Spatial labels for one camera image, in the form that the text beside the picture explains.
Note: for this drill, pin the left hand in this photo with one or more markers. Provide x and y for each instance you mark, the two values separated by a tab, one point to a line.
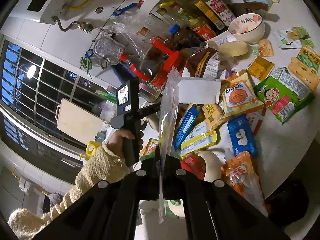
115	142

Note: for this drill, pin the wooden cutting board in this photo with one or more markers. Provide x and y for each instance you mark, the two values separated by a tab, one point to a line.
77	122

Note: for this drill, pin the clear plastic bag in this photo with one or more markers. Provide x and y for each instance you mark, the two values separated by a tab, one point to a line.
167	123

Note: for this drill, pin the blue penguin snack packet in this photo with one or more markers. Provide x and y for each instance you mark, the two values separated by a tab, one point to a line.
241	136

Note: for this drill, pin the green cartoon snack bag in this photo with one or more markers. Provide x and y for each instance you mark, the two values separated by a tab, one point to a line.
283	94

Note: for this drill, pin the white paper box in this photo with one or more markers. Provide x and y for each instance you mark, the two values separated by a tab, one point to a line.
199	90

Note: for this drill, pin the red cap oil bottle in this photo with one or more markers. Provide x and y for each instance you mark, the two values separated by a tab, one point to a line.
158	62

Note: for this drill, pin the yellow white noodle package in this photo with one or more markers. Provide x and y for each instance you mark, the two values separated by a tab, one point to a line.
199	138

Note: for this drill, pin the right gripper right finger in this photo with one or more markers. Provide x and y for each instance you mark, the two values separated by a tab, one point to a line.
214	210

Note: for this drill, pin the white ceramic bowl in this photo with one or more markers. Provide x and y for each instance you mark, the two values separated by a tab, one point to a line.
249	28

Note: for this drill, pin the green fluffy cloth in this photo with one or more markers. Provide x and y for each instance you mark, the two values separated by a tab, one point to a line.
147	156

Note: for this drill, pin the yellow detergent jug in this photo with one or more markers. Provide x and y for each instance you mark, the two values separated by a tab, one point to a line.
90	150

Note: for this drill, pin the orange cracker snack bag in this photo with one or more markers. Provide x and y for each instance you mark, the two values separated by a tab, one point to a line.
238	96

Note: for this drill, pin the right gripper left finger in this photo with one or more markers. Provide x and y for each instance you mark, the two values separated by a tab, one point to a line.
108	211

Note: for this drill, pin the yellow seasoning sachet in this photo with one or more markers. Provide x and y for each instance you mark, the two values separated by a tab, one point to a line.
260	68

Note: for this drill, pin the cream plastic lid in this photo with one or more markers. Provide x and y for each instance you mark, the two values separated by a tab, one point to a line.
233	49

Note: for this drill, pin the cream knit left sleeve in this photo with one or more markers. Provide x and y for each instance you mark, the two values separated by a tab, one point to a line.
106	164

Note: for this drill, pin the green yellow snack packet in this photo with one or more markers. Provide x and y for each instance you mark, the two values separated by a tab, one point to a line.
305	66

